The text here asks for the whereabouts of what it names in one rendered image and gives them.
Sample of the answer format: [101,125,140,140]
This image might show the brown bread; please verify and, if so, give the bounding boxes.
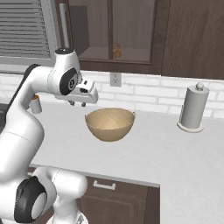
[112,42,123,59]

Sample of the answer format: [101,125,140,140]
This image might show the grey window blinds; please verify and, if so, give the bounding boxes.
[0,0,59,67]

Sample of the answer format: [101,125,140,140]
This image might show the dark wood drawer front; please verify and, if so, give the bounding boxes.
[77,175,150,224]

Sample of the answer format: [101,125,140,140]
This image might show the white wall outlet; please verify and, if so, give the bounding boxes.
[109,72,123,88]

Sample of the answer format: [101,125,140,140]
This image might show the glass cabinet door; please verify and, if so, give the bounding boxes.
[54,0,172,76]

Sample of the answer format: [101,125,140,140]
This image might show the white paper towel holder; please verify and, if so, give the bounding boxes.
[176,81,211,134]

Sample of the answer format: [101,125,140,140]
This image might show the white drawer handle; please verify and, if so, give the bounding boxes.
[93,179,117,192]

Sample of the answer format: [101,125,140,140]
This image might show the dark wood cabinet door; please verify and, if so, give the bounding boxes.
[161,0,224,81]

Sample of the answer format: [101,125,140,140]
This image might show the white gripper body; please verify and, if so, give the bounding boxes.
[55,86,100,104]

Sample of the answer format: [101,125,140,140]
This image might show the tan woven basket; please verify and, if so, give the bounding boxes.
[84,107,137,144]

